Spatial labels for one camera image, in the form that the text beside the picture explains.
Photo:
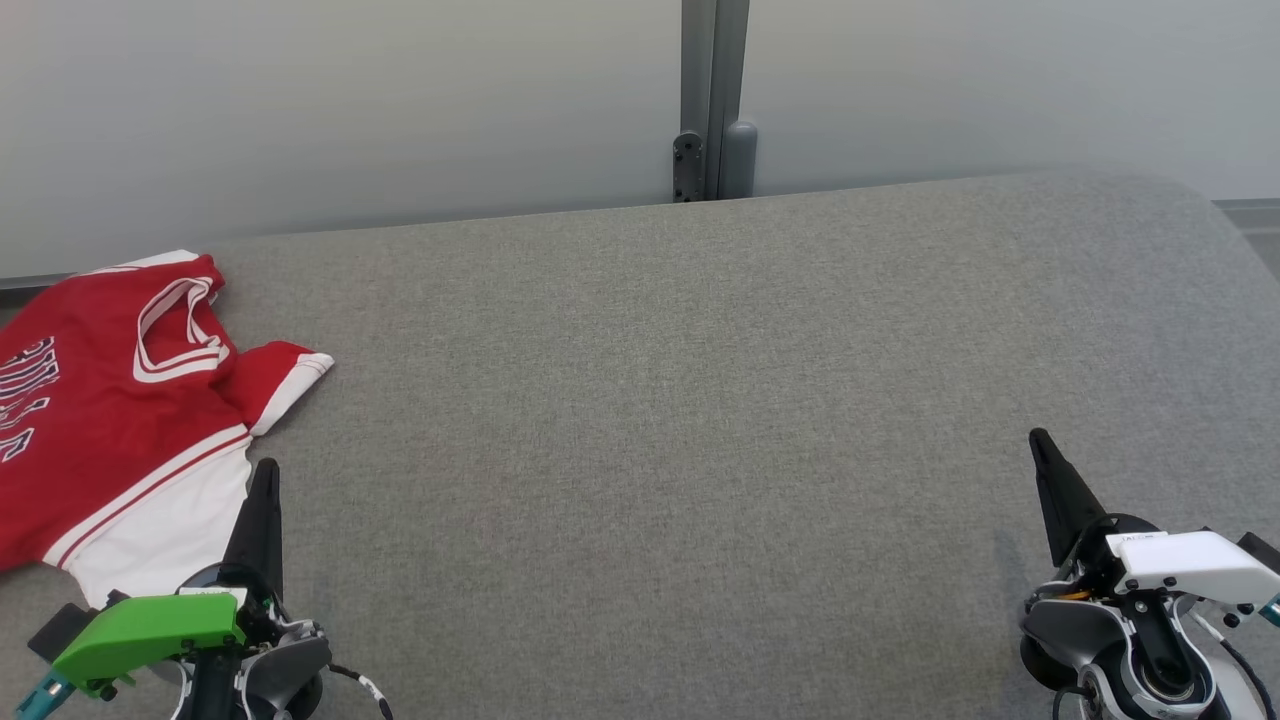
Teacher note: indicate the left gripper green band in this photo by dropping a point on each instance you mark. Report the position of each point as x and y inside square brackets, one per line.
[150, 630]

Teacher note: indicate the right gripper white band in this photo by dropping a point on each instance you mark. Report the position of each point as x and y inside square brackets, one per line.
[1190, 565]

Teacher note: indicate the red basketball jersey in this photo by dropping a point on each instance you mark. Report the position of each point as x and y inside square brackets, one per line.
[90, 420]

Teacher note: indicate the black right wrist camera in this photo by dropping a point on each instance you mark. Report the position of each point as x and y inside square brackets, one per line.
[1262, 552]

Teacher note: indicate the grey metal partition post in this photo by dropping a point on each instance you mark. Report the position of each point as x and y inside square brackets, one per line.
[712, 80]

